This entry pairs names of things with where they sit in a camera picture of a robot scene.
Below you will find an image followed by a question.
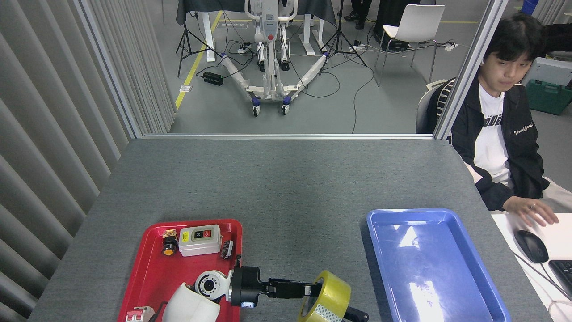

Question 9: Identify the black computer mouse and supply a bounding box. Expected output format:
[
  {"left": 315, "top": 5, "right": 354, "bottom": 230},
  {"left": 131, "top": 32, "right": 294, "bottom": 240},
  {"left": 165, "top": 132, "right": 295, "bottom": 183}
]
[{"left": 514, "top": 230, "right": 549, "bottom": 263}]

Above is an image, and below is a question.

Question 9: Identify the green box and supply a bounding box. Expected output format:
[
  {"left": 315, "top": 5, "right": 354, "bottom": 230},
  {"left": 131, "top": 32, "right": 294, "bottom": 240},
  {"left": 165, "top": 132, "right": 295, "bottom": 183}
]
[{"left": 525, "top": 80, "right": 572, "bottom": 116}]

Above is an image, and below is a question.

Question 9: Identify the black tripod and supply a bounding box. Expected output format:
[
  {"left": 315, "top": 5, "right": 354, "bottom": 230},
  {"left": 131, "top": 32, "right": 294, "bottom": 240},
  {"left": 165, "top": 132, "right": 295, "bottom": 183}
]
[
  {"left": 319, "top": 0, "right": 368, "bottom": 76},
  {"left": 176, "top": 0, "right": 222, "bottom": 77}
]

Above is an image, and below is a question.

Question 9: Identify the white desk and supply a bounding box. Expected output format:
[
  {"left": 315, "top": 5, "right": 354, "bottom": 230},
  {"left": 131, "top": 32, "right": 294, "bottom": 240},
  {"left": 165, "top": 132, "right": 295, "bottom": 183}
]
[{"left": 492, "top": 213, "right": 572, "bottom": 322}]

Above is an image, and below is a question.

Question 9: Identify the yellow tape roll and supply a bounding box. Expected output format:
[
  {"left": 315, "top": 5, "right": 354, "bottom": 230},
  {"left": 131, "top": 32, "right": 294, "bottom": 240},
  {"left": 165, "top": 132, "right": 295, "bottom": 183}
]
[{"left": 298, "top": 270, "right": 352, "bottom": 322}]

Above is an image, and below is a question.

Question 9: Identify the black keyboard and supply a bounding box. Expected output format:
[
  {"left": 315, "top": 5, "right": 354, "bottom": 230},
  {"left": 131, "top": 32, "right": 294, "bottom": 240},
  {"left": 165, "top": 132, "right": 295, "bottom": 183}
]
[{"left": 548, "top": 259, "right": 572, "bottom": 301}]

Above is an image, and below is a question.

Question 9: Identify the black case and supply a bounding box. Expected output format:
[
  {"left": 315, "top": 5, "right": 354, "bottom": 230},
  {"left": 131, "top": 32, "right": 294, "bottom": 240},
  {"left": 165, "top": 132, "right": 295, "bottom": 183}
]
[{"left": 374, "top": 0, "right": 421, "bottom": 51}]

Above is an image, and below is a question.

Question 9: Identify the red plastic tray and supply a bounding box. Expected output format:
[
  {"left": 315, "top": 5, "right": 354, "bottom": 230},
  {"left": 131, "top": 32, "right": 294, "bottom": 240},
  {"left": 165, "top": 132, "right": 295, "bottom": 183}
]
[{"left": 117, "top": 219, "right": 243, "bottom": 322}]

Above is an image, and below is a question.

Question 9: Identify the white plastic chair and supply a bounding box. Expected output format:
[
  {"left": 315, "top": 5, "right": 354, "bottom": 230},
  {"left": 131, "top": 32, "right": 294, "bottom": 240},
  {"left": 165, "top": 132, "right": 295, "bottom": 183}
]
[{"left": 374, "top": 4, "right": 446, "bottom": 88}]

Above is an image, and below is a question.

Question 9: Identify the blue plastic tray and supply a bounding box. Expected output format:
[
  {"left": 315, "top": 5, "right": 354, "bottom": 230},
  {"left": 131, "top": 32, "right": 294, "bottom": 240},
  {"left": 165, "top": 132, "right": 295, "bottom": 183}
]
[{"left": 366, "top": 208, "right": 511, "bottom": 322}]

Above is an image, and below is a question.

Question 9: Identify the black floor cable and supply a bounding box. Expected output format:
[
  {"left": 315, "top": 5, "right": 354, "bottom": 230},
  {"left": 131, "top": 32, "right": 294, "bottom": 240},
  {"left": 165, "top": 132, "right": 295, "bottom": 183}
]
[
  {"left": 352, "top": 45, "right": 376, "bottom": 134},
  {"left": 295, "top": 67, "right": 341, "bottom": 99}
]

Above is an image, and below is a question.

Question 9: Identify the grey office chair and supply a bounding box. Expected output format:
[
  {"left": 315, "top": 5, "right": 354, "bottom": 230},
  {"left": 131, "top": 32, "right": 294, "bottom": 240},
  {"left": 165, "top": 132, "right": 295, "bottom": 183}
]
[{"left": 416, "top": 79, "right": 456, "bottom": 134}]

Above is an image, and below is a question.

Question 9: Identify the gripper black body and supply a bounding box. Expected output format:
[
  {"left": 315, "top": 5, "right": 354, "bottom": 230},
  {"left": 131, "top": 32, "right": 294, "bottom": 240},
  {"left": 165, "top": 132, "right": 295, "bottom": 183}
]
[{"left": 230, "top": 266, "right": 271, "bottom": 309}]

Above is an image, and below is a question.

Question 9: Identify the white stand on wheels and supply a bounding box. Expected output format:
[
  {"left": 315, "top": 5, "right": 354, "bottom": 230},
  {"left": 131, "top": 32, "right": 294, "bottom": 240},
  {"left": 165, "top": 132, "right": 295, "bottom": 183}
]
[{"left": 221, "top": 0, "right": 329, "bottom": 118}]

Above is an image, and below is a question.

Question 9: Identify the silver frame rail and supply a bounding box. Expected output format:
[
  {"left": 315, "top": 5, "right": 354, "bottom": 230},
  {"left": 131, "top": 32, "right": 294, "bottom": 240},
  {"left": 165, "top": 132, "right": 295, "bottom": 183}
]
[{"left": 142, "top": 133, "right": 435, "bottom": 140}]

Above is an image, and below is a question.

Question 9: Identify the grey two-button switch box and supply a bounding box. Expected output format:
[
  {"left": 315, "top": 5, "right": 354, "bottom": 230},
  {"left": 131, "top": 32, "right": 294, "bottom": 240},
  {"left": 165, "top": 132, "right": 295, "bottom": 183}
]
[{"left": 178, "top": 225, "right": 223, "bottom": 257}]

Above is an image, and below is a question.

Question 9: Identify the person's left hand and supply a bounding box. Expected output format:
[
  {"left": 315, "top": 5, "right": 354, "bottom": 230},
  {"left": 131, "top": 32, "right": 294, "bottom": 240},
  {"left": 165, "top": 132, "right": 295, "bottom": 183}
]
[{"left": 503, "top": 195, "right": 559, "bottom": 228}]

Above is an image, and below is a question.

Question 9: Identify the black orange push button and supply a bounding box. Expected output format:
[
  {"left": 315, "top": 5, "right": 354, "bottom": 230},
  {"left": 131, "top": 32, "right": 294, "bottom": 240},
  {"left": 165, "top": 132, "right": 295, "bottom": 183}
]
[{"left": 161, "top": 229, "right": 179, "bottom": 257}]

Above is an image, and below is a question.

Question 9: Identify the red white circuit breaker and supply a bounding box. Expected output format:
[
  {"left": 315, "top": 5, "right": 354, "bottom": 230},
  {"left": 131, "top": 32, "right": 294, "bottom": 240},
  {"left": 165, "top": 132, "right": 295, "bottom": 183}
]
[{"left": 125, "top": 306, "right": 156, "bottom": 322}]

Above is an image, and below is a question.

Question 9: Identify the person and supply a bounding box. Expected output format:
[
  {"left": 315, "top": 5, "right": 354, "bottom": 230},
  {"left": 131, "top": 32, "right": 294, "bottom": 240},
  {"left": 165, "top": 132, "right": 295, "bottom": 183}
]
[
  {"left": 344, "top": 0, "right": 372, "bottom": 30},
  {"left": 541, "top": 23, "right": 572, "bottom": 58},
  {"left": 427, "top": 13, "right": 572, "bottom": 213}
]

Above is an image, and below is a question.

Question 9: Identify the black mouse cable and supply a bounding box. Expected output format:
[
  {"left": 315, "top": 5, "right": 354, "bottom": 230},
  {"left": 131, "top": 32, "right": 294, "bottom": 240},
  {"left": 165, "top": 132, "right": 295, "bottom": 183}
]
[{"left": 509, "top": 250, "right": 572, "bottom": 301}]

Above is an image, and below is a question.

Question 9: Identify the silver frame post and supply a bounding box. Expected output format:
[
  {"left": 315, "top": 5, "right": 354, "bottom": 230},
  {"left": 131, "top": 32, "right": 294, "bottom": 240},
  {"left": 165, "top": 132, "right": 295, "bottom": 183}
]
[
  {"left": 74, "top": 0, "right": 143, "bottom": 138},
  {"left": 433, "top": 0, "right": 510, "bottom": 140}
]

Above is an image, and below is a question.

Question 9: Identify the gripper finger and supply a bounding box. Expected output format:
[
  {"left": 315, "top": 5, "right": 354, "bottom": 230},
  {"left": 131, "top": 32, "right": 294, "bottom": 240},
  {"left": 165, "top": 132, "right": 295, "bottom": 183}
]
[
  {"left": 342, "top": 306, "right": 370, "bottom": 322},
  {"left": 267, "top": 278, "right": 324, "bottom": 299}
]

